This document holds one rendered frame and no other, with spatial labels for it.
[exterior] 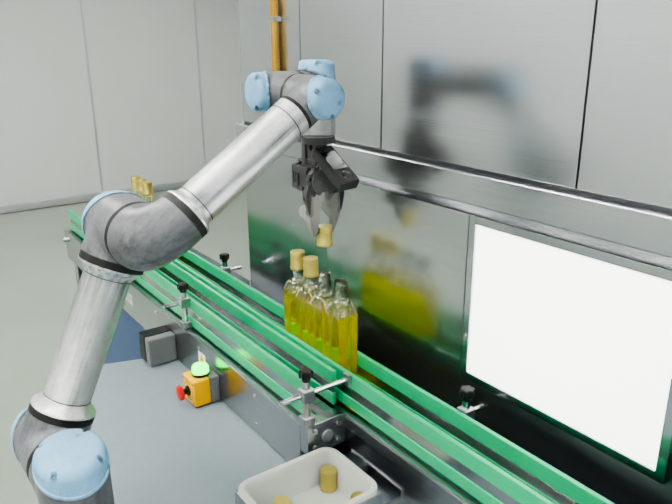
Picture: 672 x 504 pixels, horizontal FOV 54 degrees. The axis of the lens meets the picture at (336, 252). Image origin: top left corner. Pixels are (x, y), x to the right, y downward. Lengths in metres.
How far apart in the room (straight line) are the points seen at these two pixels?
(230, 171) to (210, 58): 6.60
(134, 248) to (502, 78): 0.69
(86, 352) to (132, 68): 6.24
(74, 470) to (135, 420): 0.57
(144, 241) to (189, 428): 0.68
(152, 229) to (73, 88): 6.14
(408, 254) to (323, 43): 0.55
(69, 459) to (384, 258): 0.75
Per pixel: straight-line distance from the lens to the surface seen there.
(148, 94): 7.45
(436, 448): 1.27
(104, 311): 1.24
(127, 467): 1.59
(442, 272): 1.36
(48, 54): 7.15
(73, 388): 1.29
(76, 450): 1.22
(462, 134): 1.31
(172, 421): 1.72
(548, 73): 1.18
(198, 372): 1.72
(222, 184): 1.13
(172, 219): 1.10
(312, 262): 1.50
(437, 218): 1.34
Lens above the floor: 1.65
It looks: 18 degrees down
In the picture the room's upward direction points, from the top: straight up
